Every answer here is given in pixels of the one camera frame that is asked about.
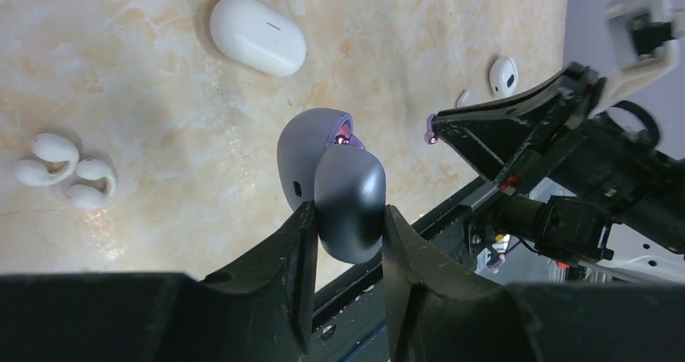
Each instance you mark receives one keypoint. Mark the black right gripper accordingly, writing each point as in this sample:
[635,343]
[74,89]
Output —
[546,131]

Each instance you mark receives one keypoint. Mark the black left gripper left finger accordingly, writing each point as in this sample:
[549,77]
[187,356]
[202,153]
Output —
[257,308]

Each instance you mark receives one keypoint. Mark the white open earbud case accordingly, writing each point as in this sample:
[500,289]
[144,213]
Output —
[503,77]

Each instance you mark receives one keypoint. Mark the lavender charging case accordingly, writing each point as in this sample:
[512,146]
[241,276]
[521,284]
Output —
[321,160]

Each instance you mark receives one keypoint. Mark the white stem earbud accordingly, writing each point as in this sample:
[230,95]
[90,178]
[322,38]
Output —
[462,100]

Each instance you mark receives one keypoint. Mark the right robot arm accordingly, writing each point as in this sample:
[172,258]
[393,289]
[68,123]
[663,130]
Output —
[529,212]

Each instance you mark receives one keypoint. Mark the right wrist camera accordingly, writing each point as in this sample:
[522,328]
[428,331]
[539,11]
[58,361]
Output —
[645,37]

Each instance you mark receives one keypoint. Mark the white oval charging case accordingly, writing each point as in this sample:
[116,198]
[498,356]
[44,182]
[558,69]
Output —
[252,34]

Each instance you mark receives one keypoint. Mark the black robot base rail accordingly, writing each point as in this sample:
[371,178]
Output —
[374,295]

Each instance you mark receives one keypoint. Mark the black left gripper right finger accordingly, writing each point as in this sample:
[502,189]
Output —
[601,322]

